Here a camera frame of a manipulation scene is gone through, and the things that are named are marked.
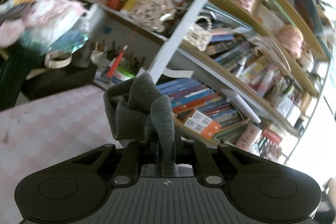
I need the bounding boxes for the white wrist watch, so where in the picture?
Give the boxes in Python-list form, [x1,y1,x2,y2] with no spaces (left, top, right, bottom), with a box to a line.
[45,51,72,69]

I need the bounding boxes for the white green lidded jar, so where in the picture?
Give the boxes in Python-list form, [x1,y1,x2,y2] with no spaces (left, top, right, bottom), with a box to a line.
[112,66,135,84]

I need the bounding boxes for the grey fleece sweatshirt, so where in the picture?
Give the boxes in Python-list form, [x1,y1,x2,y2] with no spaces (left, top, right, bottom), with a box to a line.
[103,73,179,177]

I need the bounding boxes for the orange white box upper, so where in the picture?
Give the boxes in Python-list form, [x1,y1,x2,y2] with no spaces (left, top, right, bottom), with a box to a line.
[190,109,221,132]

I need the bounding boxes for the white quilted handbag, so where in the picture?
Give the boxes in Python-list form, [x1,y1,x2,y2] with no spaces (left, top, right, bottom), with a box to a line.
[184,15,213,52]

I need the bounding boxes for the orange white box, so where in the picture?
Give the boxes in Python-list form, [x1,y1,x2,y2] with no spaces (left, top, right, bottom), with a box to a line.
[184,118,220,139]
[190,109,221,132]

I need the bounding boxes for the orange white box lower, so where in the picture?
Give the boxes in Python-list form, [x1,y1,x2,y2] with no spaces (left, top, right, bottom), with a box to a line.
[184,118,220,139]

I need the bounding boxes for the dark green cloth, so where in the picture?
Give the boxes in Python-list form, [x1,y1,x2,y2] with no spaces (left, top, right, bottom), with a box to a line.
[1,49,41,111]

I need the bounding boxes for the wooden white bookshelf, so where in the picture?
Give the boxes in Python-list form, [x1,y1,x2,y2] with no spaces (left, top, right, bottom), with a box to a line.
[60,0,332,164]

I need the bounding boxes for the pile of plush toys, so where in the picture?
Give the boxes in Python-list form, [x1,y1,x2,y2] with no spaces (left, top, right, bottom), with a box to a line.
[0,0,90,53]

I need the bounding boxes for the row of blue books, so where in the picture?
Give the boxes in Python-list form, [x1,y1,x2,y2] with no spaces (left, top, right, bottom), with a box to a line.
[156,78,224,114]

